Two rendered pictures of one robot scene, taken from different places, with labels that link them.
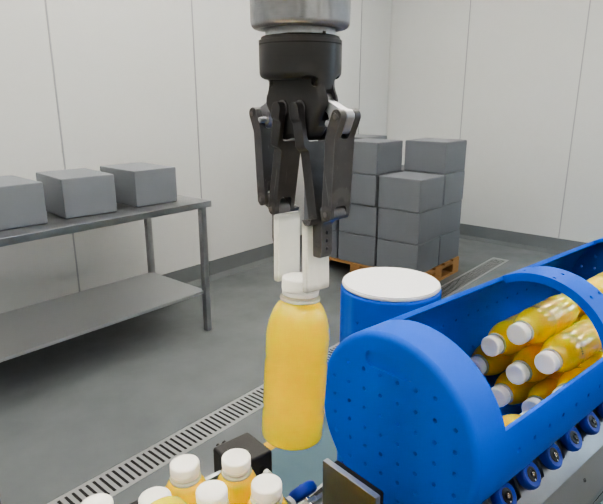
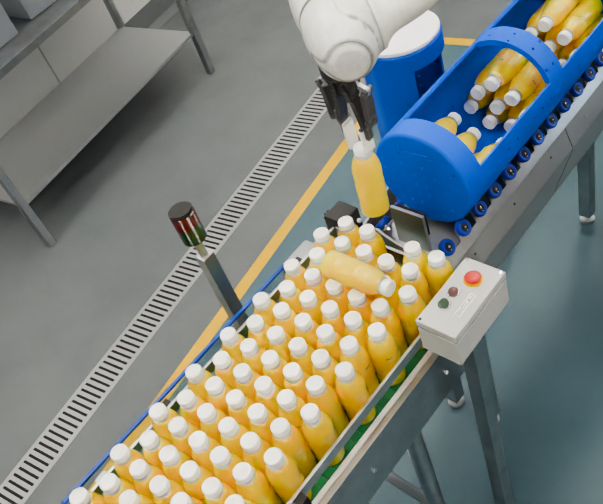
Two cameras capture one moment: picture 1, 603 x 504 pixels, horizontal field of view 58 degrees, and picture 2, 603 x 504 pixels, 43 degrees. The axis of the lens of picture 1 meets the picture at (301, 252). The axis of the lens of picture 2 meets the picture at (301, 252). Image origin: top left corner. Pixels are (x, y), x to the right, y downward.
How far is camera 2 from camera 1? 115 cm
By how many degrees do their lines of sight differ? 28
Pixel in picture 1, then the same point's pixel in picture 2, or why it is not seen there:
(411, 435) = (433, 181)
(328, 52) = not seen: hidden behind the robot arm
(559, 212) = not seen: outside the picture
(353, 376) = (393, 157)
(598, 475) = (562, 150)
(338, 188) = (371, 116)
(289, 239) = (350, 130)
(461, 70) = not seen: outside the picture
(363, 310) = (382, 67)
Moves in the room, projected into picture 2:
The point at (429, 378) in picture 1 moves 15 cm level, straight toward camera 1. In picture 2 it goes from (434, 154) to (436, 198)
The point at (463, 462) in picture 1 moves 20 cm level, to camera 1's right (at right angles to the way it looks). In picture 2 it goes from (461, 189) to (542, 162)
